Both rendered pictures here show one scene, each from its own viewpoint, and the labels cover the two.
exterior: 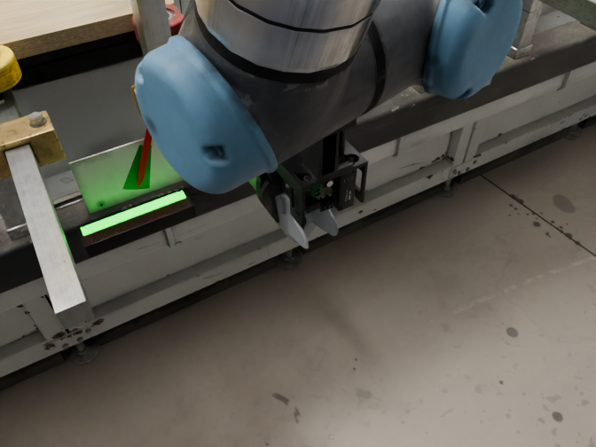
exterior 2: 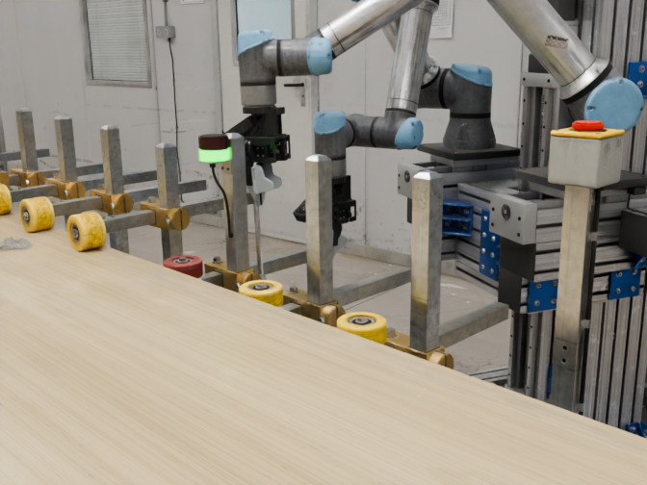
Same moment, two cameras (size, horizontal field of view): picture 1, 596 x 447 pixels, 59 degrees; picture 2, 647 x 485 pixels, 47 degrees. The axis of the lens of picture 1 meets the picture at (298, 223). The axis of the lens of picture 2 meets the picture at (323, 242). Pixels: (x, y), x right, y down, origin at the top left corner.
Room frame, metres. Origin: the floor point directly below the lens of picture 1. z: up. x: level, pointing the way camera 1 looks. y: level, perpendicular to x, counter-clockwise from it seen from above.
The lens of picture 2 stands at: (0.85, 1.72, 1.34)
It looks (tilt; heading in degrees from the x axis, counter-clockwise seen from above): 15 degrees down; 256
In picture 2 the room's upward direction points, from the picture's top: 1 degrees counter-clockwise
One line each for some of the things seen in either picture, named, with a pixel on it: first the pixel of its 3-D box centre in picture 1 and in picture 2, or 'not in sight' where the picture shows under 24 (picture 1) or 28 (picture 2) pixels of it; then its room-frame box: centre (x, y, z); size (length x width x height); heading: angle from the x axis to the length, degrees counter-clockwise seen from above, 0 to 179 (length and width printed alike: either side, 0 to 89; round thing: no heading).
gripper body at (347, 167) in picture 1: (310, 146); (333, 200); (0.39, -0.01, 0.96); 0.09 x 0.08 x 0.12; 30
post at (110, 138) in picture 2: not in sight; (116, 218); (0.90, -0.24, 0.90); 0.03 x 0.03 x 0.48; 30
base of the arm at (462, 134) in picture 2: not in sight; (469, 129); (-0.09, -0.28, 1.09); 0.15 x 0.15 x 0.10
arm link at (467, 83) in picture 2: not in sight; (468, 88); (-0.09, -0.28, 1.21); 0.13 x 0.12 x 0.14; 133
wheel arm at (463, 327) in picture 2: not in sight; (435, 341); (0.35, 0.54, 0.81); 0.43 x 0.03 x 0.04; 30
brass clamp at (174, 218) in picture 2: not in sight; (165, 216); (0.79, -0.05, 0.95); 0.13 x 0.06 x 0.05; 120
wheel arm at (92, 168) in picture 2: not in sight; (63, 172); (1.07, -0.77, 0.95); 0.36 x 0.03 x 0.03; 30
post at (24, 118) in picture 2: not in sight; (32, 188); (1.15, -0.68, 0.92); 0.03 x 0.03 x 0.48; 30
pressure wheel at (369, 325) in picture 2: not in sight; (361, 350); (0.52, 0.64, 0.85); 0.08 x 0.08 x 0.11
